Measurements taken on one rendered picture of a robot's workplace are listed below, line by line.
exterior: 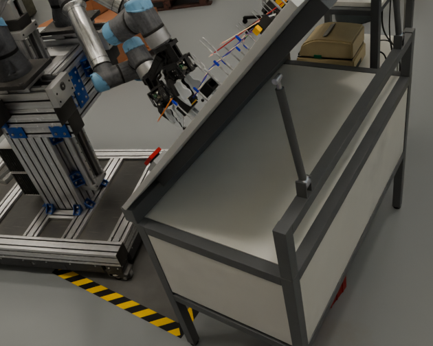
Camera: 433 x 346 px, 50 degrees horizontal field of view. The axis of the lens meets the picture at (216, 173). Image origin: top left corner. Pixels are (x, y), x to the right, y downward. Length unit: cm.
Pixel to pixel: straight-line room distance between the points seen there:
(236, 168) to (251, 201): 19
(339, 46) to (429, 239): 104
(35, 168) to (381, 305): 185
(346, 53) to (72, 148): 144
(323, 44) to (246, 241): 125
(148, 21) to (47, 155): 126
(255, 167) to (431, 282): 106
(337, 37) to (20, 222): 200
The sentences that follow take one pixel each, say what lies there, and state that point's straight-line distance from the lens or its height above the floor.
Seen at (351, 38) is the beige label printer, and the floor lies 84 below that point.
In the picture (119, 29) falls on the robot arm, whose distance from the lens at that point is 151.
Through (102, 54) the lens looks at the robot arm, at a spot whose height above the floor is 122.
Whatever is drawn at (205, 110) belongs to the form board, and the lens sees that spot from 105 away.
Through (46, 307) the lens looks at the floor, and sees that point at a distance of 269.
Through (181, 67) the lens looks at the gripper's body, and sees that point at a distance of 147.
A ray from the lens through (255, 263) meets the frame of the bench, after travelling 141.
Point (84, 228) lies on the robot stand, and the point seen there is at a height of 21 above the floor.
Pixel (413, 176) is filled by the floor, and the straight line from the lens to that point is 286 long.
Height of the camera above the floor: 190
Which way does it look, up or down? 39 degrees down
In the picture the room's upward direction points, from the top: 15 degrees counter-clockwise
